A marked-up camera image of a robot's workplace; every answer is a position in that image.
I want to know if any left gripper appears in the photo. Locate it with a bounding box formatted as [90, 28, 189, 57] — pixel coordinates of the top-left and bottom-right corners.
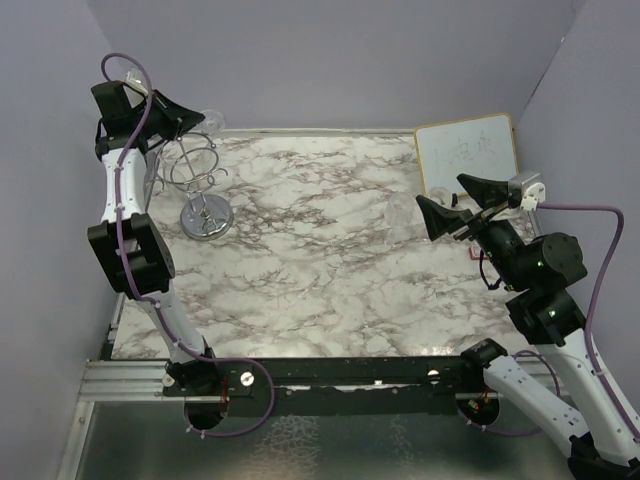
[129, 88, 204, 141]

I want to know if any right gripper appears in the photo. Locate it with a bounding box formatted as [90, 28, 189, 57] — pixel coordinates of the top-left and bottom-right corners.
[416, 172, 529, 289]

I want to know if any clear wine glass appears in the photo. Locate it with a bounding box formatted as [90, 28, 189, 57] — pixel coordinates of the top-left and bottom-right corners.
[427, 187, 453, 208]
[199, 109, 226, 135]
[384, 192, 415, 246]

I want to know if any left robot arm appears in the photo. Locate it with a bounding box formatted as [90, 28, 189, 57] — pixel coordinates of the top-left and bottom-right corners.
[87, 81, 221, 395]

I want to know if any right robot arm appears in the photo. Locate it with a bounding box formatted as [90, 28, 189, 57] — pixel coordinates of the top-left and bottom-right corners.
[416, 172, 639, 479]

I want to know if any chrome wine glass rack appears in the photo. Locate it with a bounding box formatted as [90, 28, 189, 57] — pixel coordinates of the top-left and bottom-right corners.
[154, 132, 234, 241]

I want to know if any small red white card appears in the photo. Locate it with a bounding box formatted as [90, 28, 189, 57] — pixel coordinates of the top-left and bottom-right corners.
[469, 245, 486, 260]

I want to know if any small whiteboard on stand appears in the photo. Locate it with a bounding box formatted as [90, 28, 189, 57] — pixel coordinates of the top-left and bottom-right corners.
[414, 113, 519, 195]

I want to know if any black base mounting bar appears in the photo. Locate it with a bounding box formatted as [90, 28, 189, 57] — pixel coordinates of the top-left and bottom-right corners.
[164, 344, 521, 416]

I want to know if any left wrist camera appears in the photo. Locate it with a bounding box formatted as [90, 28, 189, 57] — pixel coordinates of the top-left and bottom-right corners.
[124, 67, 148, 96]

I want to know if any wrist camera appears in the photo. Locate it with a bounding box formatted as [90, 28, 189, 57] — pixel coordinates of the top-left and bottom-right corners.
[124, 67, 148, 96]
[507, 171, 546, 212]

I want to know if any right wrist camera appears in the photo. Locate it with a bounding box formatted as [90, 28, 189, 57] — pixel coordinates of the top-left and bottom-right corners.
[507, 171, 546, 212]

